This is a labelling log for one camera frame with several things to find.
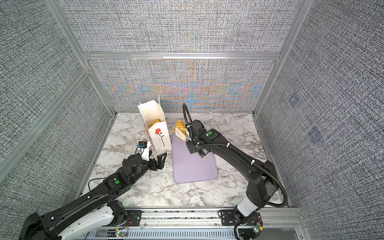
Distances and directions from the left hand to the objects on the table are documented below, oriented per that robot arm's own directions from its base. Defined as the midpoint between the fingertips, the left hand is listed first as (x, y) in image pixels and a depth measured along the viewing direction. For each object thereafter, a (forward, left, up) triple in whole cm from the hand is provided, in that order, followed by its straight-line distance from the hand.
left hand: (160, 153), depth 77 cm
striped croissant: (+16, -10, +3) cm, 19 cm away
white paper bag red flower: (+13, +2, -1) cm, 14 cm away
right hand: (+6, -17, -2) cm, 18 cm away
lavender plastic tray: (0, -15, -18) cm, 23 cm away
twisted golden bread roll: (+31, +6, -8) cm, 33 cm away
